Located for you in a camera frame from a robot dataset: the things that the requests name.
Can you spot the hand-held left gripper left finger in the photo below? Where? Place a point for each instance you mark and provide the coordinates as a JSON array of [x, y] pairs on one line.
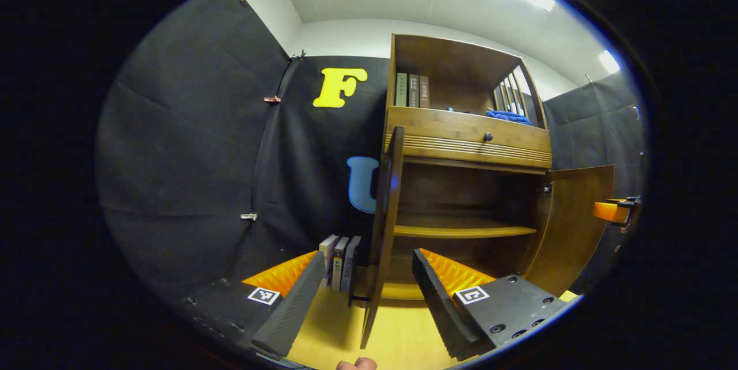
[[288, 312]]

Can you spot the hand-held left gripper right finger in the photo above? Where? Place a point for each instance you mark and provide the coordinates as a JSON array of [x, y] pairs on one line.
[[444, 312]]

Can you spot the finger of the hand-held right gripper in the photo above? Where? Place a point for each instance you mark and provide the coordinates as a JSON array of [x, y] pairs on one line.
[[610, 212]]

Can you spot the wooden cabinet door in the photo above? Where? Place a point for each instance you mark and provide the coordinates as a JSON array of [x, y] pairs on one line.
[[386, 214], [571, 226]]

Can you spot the wooden double-door shoe cabinet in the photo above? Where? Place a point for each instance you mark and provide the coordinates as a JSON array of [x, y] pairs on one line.
[[450, 50]]

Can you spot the wooden cabinet inner shelf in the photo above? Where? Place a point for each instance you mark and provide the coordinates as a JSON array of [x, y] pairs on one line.
[[461, 230]]

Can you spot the wooden cabinet drawer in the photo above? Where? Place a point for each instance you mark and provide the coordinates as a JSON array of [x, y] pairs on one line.
[[438, 133]]

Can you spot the grey-spine book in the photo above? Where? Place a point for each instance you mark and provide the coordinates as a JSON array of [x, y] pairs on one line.
[[350, 266]]

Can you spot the white clip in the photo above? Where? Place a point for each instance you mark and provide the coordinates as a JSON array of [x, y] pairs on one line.
[[248, 216]]

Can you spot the blue cloth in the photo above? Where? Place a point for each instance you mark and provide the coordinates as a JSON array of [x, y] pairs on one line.
[[508, 117]]

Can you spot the small ceiling light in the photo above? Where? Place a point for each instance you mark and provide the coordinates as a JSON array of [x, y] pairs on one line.
[[609, 61]]

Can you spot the black backdrop cloth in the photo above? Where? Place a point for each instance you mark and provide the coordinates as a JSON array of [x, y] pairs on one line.
[[184, 145]]

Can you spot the brown book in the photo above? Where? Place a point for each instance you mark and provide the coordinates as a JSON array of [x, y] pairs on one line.
[[424, 92]]

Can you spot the dark grey book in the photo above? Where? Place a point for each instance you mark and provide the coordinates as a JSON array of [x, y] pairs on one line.
[[413, 91]]

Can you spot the green book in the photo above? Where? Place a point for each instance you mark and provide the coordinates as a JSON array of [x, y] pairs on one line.
[[401, 90]]

